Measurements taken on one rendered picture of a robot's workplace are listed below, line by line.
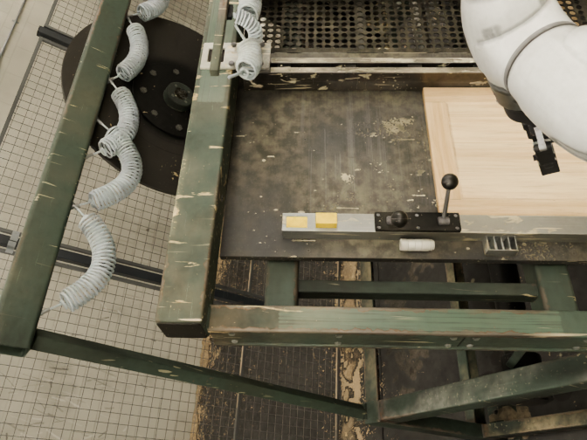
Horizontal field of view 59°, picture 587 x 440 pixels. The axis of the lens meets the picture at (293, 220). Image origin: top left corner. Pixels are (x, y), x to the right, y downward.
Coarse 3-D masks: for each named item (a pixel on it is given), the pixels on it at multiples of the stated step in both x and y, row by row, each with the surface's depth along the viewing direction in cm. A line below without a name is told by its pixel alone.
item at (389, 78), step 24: (240, 24) 134; (264, 48) 144; (264, 72) 145; (288, 72) 144; (312, 72) 144; (336, 72) 144; (360, 72) 144; (384, 72) 143; (408, 72) 143; (432, 72) 143; (456, 72) 143; (480, 72) 143
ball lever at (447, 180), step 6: (450, 174) 115; (444, 180) 115; (450, 180) 114; (456, 180) 114; (444, 186) 115; (450, 186) 115; (456, 186) 115; (450, 192) 117; (444, 204) 119; (444, 210) 119; (444, 216) 120; (438, 222) 121; (444, 222) 120
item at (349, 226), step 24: (288, 216) 124; (312, 216) 124; (360, 216) 124; (480, 216) 123; (504, 216) 123; (528, 216) 123; (552, 216) 122; (456, 240) 124; (480, 240) 124; (528, 240) 123; (552, 240) 123; (576, 240) 122
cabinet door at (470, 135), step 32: (448, 96) 145; (480, 96) 145; (448, 128) 139; (480, 128) 139; (512, 128) 139; (448, 160) 134; (480, 160) 134; (512, 160) 134; (576, 160) 133; (480, 192) 129; (512, 192) 129; (544, 192) 129; (576, 192) 128
